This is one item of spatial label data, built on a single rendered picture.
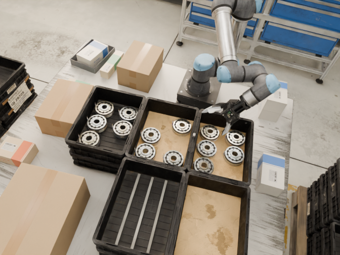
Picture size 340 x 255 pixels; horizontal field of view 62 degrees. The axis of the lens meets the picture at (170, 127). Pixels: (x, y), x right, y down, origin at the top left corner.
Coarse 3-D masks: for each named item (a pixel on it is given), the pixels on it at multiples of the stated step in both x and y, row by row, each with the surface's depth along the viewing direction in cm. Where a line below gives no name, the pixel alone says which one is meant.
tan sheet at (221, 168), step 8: (224, 128) 160; (224, 136) 157; (216, 144) 153; (224, 144) 153; (216, 152) 150; (216, 160) 147; (224, 160) 147; (192, 168) 143; (216, 168) 144; (224, 168) 144; (232, 168) 145; (240, 168) 145; (224, 176) 142; (232, 176) 142; (240, 176) 142
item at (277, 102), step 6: (282, 84) 179; (282, 90) 176; (270, 96) 172; (276, 96) 172; (282, 96) 173; (264, 102) 176; (270, 102) 171; (276, 102) 170; (282, 102) 170; (264, 108) 176; (270, 108) 175; (276, 108) 174; (282, 108) 173
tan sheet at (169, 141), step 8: (152, 112) 163; (152, 120) 159; (160, 120) 160; (168, 120) 160; (144, 128) 156; (160, 128) 156; (168, 128) 157; (168, 136) 154; (176, 136) 154; (184, 136) 154; (160, 144) 150; (168, 144) 150; (176, 144) 151; (184, 144) 151; (144, 152) 146; (160, 152) 147; (184, 152) 148; (160, 160) 144; (184, 160) 145
